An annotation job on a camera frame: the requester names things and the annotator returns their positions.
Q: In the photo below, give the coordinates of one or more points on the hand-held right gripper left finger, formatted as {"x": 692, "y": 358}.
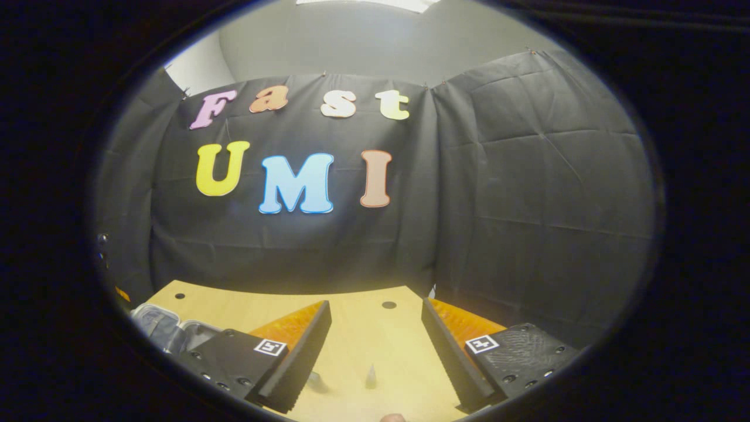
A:
{"x": 302, "y": 351}

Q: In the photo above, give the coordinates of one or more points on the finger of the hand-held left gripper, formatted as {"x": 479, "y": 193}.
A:
{"x": 122, "y": 293}

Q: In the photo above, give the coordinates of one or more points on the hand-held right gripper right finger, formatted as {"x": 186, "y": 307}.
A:
{"x": 448, "y": 351}

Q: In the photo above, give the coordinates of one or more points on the white suitcase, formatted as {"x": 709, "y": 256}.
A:
{"x": 155, "y": 322}

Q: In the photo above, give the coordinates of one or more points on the small grey pointed object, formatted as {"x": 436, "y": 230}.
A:
{"x": 370, "y": 378}

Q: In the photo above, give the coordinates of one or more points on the black backdrop cloth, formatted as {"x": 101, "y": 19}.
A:
{"x": 527, "y": 205}

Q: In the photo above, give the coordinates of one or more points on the ceiling light panel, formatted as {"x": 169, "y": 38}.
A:
{"x": 375, "y": 3}

